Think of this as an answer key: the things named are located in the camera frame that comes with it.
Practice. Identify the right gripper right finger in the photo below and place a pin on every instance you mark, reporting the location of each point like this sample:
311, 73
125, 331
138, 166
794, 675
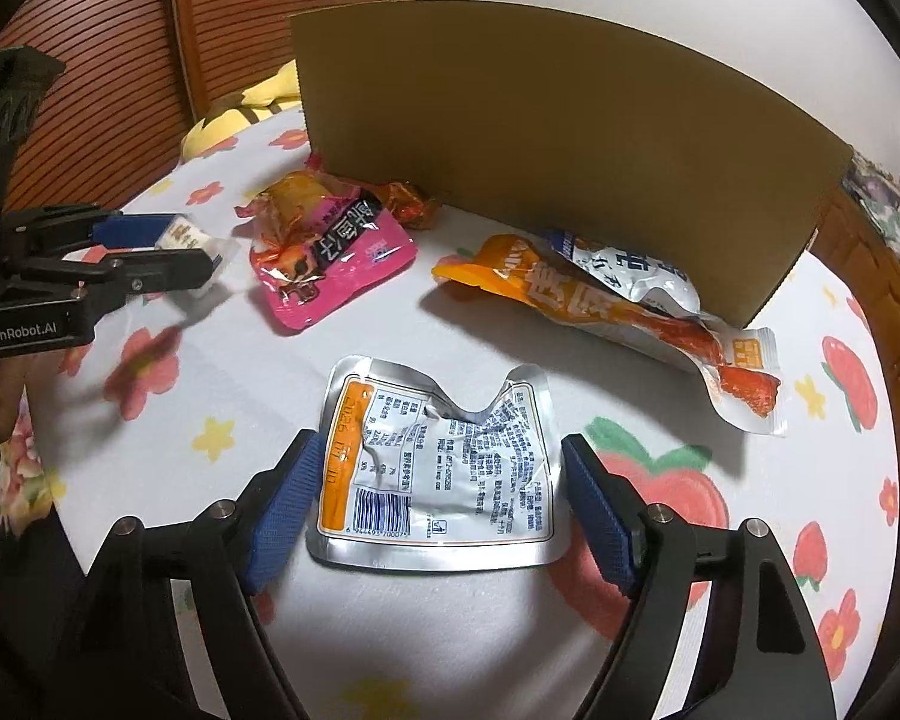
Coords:
760, 656

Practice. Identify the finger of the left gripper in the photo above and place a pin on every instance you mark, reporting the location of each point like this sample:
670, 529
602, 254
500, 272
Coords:
62, 229
135, 272

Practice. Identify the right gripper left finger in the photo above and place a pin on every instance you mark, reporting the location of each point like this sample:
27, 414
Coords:
121, 655

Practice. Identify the small white snack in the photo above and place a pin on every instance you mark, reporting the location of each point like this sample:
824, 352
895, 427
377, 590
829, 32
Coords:
182, 233

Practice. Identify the pink snack bag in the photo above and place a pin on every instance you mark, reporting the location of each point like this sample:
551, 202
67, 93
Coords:
318, 242

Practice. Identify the white blue snack packet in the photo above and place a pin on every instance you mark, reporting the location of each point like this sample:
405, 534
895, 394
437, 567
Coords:
638, 278

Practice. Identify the wooden louvered wardrobe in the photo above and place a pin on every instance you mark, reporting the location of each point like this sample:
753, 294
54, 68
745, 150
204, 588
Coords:
138, 74

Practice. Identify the yellow pikachu plush toy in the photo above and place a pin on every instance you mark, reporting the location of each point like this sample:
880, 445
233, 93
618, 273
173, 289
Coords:
234, 112

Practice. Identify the orange foil candy wrapper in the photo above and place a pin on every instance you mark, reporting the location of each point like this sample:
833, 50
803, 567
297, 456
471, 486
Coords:
411, 207

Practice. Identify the orange sausage snack packet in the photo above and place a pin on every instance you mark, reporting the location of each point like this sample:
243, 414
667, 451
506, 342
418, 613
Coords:
739, 368

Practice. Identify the silver foil snack packet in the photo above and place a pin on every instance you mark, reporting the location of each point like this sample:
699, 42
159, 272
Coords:
412, 482

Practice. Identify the wooden sideboard cabinet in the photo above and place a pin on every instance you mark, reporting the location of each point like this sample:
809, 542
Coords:
848, 244

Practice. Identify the brown cardboard box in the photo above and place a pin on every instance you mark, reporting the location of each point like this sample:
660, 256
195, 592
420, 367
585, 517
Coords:
542, 118

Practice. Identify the folded patterned cloth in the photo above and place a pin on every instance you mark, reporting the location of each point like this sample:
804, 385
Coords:
878, 194

